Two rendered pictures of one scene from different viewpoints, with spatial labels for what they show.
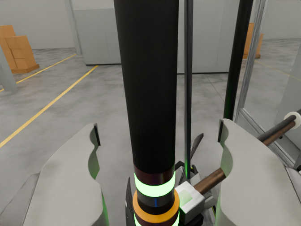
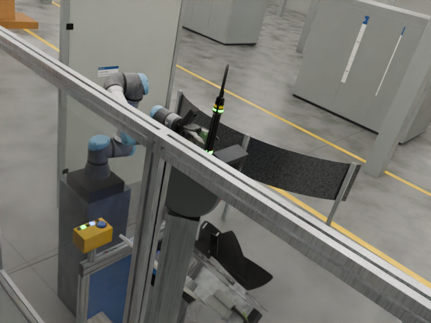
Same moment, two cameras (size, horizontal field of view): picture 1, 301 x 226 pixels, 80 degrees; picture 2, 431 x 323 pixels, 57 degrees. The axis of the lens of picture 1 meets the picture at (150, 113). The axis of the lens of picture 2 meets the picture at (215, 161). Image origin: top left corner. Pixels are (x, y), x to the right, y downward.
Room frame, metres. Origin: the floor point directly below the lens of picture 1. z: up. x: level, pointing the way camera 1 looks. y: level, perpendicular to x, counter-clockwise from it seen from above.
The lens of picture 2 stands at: (0.97, -1.25, 2.38)
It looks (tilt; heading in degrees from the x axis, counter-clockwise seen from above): 28 degrees down; 123
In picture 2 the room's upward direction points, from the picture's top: 13 degrees clockwise
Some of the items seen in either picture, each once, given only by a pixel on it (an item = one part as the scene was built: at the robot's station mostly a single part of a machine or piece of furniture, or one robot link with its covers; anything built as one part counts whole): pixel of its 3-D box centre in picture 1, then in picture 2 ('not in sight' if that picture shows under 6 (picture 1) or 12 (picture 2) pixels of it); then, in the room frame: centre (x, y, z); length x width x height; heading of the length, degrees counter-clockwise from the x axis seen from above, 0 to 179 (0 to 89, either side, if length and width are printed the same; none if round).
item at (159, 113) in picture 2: not in sight; (162, 116); (-0.19, 0.01, 1.64); 0.11 x 0.08 x 0.09; 178
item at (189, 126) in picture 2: not in sight; (186, 131); (-0.04, 0.00, 1.64); 0.12 x 0.08 x 0.09; 178
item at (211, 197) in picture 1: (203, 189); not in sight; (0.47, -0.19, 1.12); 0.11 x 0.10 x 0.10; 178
